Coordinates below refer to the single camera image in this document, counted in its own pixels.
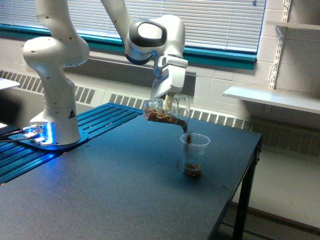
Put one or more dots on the white shelf bracket rail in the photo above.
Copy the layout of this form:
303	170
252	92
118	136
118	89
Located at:
281	30

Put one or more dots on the blue slotted aluminium rail bed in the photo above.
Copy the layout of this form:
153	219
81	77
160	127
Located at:
17	158

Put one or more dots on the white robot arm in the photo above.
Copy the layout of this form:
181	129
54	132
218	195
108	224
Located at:
160	39

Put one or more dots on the teal window sill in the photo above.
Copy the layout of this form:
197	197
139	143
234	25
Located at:
112	45

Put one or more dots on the white window blinds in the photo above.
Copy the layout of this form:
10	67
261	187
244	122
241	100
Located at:
230	25

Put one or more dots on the white board at left edge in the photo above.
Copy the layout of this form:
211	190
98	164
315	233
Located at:
7	84

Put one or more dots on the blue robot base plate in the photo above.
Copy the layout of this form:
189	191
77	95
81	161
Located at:
84	137

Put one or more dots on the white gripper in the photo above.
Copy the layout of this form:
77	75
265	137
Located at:
170	78

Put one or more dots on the clear plastic cup on table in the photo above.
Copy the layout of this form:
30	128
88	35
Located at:
194	146

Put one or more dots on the clear cup with brown grains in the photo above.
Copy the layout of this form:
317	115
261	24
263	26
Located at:
178	115

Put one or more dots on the black table leg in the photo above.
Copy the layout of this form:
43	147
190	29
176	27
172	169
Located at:
245	194

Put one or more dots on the white wall shelf lower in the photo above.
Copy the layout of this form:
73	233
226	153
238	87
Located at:
278	98

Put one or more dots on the white wall shelf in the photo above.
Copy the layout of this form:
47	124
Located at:
291	25
278	98

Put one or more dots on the white wall shelf upper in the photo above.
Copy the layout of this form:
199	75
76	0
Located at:
291	25

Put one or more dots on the white radiator vent cover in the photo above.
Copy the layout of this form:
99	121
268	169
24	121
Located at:
275	135

